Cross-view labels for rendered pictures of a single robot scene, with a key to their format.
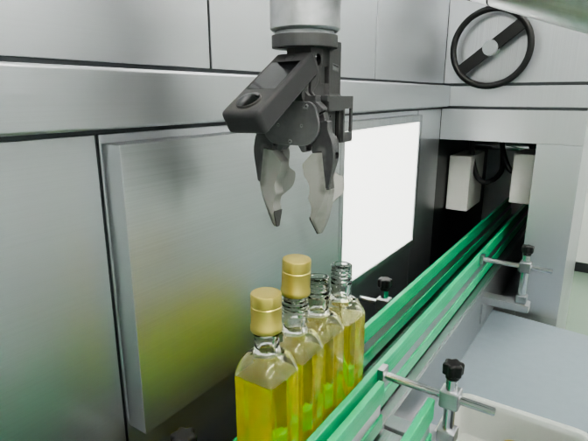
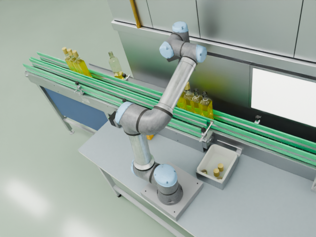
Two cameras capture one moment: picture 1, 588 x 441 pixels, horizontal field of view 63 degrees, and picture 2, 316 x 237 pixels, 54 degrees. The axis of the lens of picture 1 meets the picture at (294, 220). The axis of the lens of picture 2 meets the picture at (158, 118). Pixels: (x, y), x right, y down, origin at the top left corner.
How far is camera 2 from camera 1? 1.82 m
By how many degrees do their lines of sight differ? 87
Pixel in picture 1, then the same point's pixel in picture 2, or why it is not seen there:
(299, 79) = (175, 57)
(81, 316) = (174, 65)
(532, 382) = (274, 192)
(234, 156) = not seen: hidden behind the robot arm
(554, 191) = not seen: outside the picture
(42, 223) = not seen: hidden behind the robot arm
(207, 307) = (194, 78)
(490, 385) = (268, 177)
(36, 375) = (169, 67)
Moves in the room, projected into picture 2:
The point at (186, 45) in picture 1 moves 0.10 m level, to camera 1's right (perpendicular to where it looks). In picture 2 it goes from (193, 32) to (194, 43)
